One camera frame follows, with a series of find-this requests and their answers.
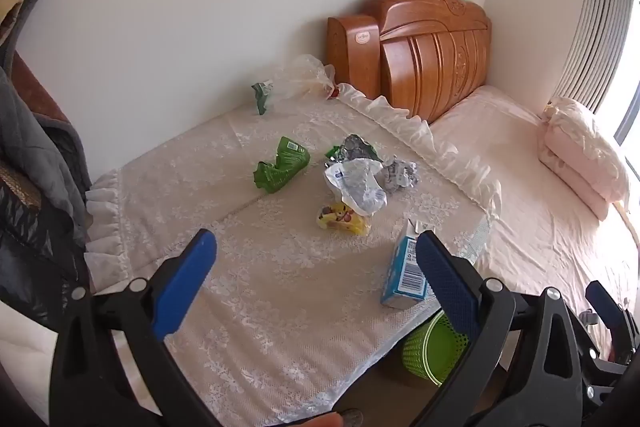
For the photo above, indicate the wooden bed frame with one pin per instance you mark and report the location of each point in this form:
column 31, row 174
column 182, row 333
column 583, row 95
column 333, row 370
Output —
column 632, row 227

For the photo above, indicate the blue milk carton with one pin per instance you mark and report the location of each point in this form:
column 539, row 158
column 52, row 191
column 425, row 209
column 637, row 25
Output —
column 406, row 269

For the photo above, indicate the grey wrapper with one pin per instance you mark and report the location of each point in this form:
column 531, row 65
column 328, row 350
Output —
column 400, row 174

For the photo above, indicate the small red item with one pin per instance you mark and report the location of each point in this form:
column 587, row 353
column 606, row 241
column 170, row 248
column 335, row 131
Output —
column 334, row 93

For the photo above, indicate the brown cloth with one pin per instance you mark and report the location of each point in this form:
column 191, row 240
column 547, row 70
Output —
column 37, row 99

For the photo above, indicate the grey jacket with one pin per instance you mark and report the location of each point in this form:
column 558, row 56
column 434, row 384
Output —
column 37, row 147

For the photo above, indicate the white plastic wrapper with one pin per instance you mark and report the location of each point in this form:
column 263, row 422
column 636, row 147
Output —
column 356, row 184

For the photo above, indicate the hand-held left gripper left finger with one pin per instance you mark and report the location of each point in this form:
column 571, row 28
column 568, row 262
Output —
column 182, row 282

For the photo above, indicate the green plastic basket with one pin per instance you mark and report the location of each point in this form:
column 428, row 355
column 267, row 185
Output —
column 434, row 349

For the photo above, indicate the person's shoe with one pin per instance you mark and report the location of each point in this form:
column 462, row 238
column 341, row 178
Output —
column 345, row 418

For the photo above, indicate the pink pillows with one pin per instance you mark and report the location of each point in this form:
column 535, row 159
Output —
column 580, row 157

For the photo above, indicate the large green wrapper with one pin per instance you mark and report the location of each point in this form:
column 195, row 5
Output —
column 280, row 164

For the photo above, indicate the clear plastic bag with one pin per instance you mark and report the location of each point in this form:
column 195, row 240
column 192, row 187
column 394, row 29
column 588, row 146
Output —
column 300, row 76

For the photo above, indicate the carved wooden headboard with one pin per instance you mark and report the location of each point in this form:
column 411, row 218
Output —
column 435, row 57

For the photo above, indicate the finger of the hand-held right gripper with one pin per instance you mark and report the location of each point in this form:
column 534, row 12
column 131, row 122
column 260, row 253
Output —
column 607, row 302
column 585, row 332

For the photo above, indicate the silver green foil wrapper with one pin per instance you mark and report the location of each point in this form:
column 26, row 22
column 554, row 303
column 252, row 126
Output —
column 355, row 148

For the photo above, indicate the wooden bedside cabinet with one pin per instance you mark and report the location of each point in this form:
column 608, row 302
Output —
column 352, row 52

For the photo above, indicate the yellow snack packet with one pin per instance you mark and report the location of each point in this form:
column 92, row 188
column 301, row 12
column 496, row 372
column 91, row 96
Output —
column 342, row 218

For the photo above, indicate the white lace tablecloth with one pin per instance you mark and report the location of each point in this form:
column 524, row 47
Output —
column 250, row 257

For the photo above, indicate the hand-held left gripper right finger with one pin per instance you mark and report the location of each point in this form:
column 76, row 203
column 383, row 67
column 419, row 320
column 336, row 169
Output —
column 447, row 287

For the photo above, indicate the small green wrapper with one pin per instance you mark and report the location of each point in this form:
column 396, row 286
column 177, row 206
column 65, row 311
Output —
column 261, row 97

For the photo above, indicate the pink bed sheet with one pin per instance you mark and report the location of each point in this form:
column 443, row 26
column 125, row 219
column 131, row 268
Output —
column 540, row 207

